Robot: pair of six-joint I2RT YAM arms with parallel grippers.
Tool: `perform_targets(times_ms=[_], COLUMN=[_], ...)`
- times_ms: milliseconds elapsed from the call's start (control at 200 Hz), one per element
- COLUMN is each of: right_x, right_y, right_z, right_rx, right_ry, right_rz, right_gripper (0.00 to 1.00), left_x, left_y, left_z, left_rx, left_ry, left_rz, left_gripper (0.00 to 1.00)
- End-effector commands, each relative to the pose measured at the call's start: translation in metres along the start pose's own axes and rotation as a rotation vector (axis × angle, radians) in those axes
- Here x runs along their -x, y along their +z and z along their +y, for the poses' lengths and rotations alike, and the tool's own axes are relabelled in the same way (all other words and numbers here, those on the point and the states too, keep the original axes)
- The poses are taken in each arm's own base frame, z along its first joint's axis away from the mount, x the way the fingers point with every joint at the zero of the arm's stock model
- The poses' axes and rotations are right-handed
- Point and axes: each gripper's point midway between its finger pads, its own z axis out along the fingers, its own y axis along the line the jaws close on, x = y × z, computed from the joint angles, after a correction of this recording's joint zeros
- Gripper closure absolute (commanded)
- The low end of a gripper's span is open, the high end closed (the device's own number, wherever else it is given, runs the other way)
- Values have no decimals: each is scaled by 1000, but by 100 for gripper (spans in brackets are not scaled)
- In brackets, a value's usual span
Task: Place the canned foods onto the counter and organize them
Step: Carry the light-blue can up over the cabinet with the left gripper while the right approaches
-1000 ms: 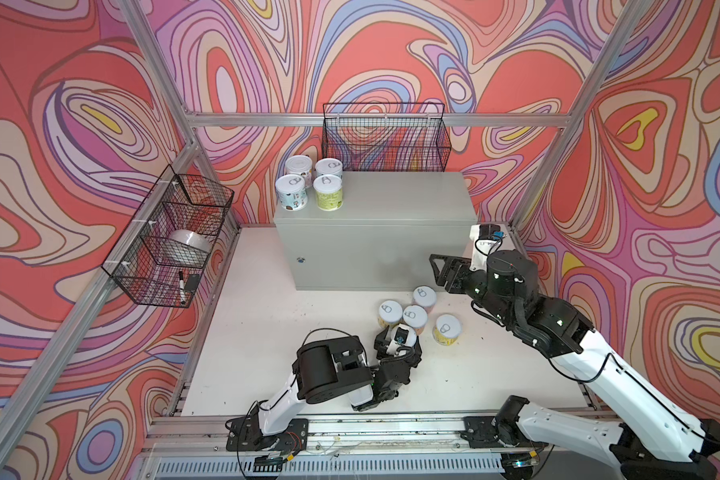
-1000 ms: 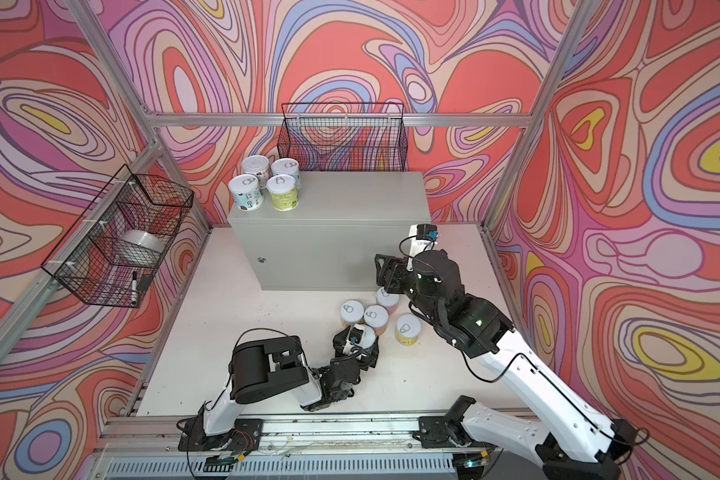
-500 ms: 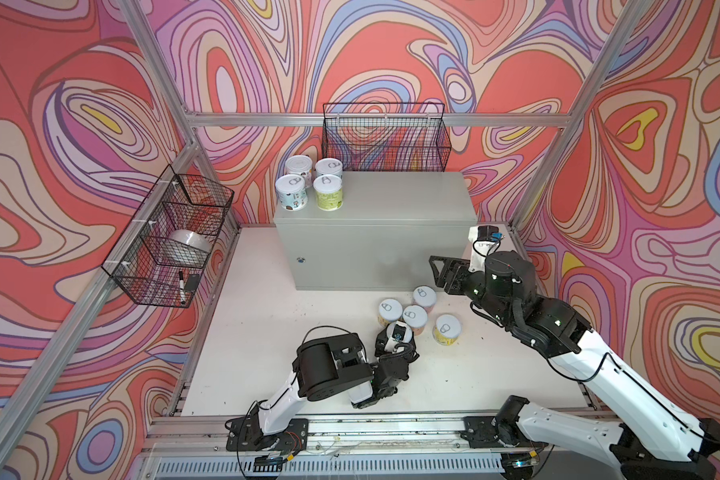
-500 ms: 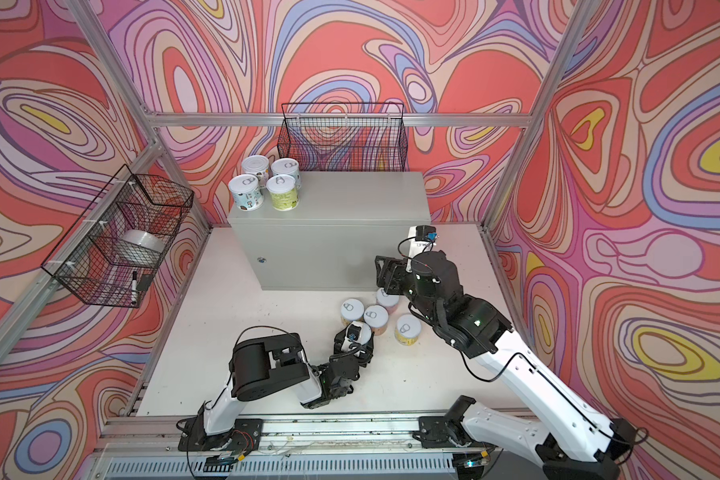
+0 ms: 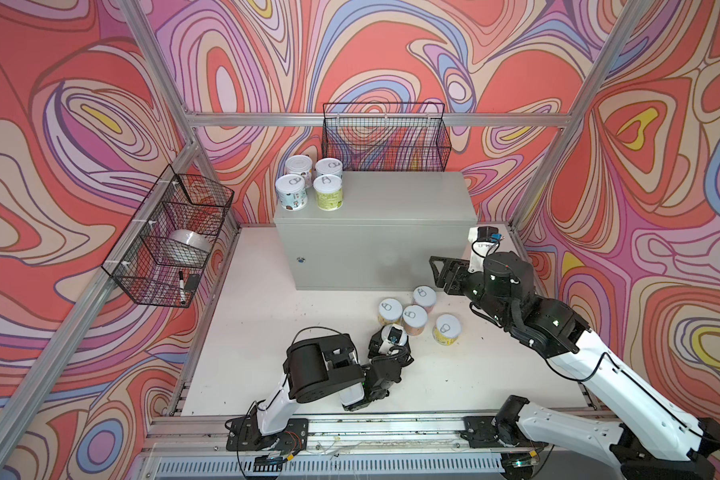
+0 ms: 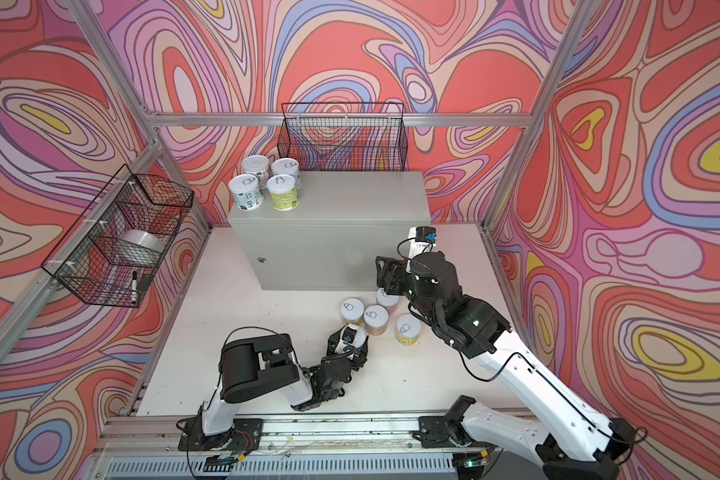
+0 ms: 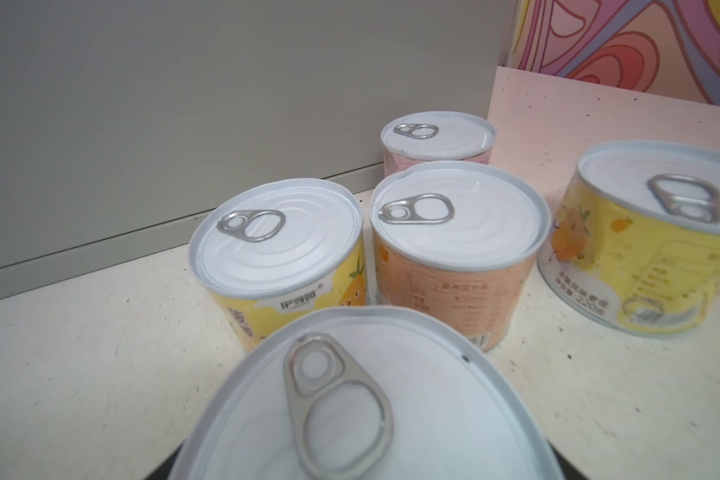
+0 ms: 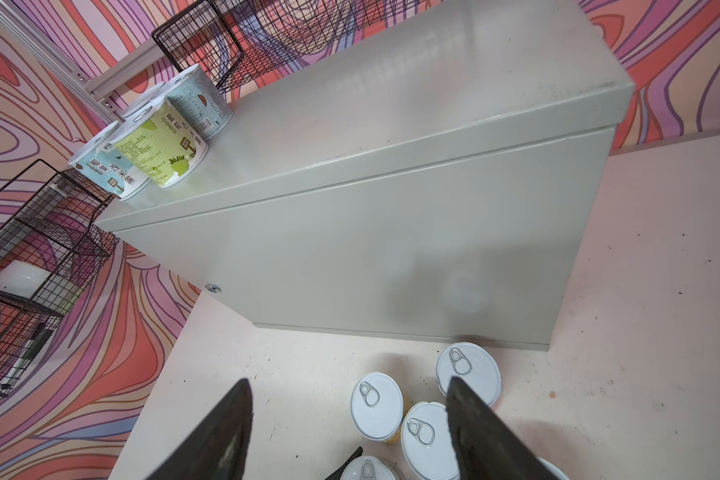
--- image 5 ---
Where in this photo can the black wire basket left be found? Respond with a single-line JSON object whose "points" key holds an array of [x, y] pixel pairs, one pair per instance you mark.
{"points": [[164, 263]]}

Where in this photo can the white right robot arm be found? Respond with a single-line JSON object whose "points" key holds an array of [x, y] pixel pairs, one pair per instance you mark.
{"points": [[651, 437]]}

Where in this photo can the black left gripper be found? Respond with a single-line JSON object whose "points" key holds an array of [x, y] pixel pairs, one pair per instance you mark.
{"points": [[406, 360]]}

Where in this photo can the black wire basket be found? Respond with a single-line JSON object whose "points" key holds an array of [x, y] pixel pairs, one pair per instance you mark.
{"points": [[386, 136], [164, 263]]}

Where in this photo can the pink label can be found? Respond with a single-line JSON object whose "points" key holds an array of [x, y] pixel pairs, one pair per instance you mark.
{"points": [[301, 165]]}

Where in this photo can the teal label can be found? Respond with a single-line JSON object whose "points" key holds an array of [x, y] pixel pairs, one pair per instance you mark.
{"points": [[291, 192]]}

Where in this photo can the pink can right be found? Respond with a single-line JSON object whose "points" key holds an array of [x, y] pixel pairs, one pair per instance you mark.
{"points": [[424, 297]]}

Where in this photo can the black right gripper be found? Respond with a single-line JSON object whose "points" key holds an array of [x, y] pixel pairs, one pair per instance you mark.
{"points": [[459, 270]]}

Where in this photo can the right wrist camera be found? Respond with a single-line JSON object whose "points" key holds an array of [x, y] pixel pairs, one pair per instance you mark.
{"points": [[484, 240]]}

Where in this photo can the light blue can front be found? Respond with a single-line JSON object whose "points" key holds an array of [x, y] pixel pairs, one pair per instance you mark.
{"points": [[329, 166]]}

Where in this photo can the blue label can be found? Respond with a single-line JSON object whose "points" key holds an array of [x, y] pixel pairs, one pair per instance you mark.
{"points": [[392, 335]]}

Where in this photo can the black marker pen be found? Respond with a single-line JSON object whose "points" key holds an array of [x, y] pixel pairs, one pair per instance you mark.
{"points": [[182, 291]]}

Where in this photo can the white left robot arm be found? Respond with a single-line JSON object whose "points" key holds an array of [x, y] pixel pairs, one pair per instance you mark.
{"points": [[319, 367]]}

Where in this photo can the white tape roll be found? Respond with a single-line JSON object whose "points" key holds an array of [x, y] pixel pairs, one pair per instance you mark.
{"points": [[187, 248]]}

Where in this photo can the grey metal cabinet box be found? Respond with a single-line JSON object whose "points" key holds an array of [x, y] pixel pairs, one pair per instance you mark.
{"points": [[382, 237]]}

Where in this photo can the black wire basket back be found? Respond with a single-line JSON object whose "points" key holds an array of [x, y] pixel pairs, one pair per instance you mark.
{"points": [[386, 136]]}

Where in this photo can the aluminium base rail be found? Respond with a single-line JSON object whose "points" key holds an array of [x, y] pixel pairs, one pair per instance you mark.
{"points": [[355, 446]]}

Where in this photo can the orange label can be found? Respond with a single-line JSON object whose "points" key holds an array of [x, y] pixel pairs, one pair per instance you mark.
{"points": [[414, 319]]}

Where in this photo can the yellow green label can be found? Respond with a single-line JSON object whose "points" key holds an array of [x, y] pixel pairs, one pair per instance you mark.
{"points": [[390, 311]]}

